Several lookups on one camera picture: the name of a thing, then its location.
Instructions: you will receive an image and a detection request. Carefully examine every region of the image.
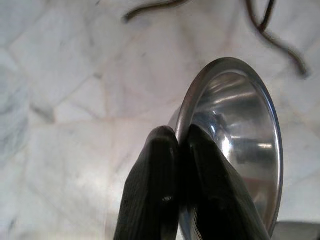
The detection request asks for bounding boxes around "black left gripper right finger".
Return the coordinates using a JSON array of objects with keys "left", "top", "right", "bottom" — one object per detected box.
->
[{"left": 178, "top": 124, "right": 273, "bottom": 240}]

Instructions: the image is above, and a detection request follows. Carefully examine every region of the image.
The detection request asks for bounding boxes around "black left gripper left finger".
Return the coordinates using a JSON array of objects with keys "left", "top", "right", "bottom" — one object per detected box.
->
[{"left": 112, "top": 125, "right": 180, "bottom": 240}]

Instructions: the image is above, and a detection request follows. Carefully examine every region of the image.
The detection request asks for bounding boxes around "thin dark cable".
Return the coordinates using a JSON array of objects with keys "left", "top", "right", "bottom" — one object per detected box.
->
[{"left": 244, "top": 0, "right": 309, "bottom": 77}]

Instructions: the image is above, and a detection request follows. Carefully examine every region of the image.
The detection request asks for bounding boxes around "stainless steel bowl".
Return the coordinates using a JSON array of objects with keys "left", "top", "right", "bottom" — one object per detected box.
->
[{"left": 166, "top": 56, "right": 285, "bottom": 240}]

